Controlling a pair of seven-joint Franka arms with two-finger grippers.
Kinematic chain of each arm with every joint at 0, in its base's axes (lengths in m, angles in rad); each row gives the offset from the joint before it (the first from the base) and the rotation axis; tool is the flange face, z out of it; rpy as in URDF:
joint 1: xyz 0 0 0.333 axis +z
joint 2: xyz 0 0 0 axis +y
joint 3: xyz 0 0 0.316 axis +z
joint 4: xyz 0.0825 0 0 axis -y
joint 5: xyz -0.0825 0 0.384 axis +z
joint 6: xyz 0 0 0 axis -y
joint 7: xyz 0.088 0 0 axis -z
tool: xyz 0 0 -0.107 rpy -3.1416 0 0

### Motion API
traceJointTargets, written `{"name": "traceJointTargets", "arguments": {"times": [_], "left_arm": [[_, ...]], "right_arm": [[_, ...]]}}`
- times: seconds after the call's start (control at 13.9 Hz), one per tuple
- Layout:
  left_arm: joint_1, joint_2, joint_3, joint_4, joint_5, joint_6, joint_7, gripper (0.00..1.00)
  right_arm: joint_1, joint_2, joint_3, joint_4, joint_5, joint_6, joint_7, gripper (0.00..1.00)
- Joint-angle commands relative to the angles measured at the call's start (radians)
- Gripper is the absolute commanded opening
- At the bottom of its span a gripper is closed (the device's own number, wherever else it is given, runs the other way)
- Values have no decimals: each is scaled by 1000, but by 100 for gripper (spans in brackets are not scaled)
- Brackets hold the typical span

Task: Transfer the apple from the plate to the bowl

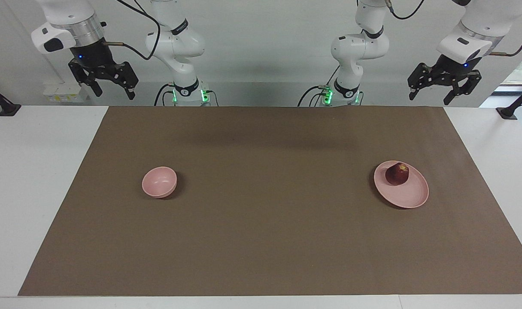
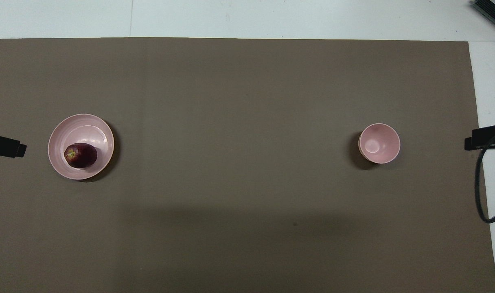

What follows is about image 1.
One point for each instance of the black clamp stand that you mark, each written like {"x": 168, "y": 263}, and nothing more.
{"x": 5, "y": 108}
{"x": 510, "y": 111}

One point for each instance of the white wall socket box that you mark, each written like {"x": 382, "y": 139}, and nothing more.
{"x": 63, "y": 92}

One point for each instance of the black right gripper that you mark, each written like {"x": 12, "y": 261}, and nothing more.
{"x": 93, "y": 56}

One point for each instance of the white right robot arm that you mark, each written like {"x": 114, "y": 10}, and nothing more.
{"x": 175, "y": 43}

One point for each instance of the pink bowl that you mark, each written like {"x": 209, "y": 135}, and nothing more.
{"x": 158, "y": 182}

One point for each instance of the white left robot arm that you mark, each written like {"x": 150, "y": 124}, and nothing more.
{"x": 355, "y": 47}

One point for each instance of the brown table mat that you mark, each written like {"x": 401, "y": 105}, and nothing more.
{"x": 265, "y": 214}

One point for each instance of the dark red apple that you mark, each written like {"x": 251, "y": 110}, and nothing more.
{"x": 397, "y": 174}

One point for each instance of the pink plate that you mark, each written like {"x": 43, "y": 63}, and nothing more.
{"x": 405, "y": 193}

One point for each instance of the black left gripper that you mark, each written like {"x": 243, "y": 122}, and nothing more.
{"x": 452, "y": 71}

